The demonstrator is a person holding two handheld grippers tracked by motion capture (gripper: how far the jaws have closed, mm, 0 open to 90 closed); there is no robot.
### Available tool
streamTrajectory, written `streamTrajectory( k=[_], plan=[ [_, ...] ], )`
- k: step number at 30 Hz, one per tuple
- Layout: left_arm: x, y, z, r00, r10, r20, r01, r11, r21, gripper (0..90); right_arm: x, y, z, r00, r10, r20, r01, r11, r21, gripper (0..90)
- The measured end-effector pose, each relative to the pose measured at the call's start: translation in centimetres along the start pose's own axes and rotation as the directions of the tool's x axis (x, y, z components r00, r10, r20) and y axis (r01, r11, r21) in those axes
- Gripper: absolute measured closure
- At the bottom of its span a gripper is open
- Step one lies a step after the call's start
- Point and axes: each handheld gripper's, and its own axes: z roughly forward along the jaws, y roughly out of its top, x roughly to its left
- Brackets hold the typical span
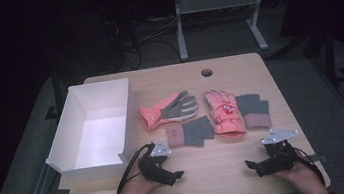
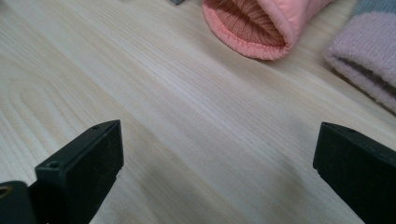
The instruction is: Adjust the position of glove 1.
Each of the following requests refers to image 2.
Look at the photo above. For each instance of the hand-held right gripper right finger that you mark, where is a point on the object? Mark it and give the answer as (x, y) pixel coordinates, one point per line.
(358, 168)

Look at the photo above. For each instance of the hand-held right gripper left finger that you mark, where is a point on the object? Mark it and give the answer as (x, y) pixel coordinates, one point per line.
(81, 165)

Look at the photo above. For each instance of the green and pink cloths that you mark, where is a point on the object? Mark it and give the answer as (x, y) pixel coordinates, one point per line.
(370, 40)

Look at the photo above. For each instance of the grey work glove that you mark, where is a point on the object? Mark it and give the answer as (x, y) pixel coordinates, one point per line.
(176, 1)

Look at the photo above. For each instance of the pink padded ski glove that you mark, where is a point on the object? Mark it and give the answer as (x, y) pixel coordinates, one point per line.
(280, 18)

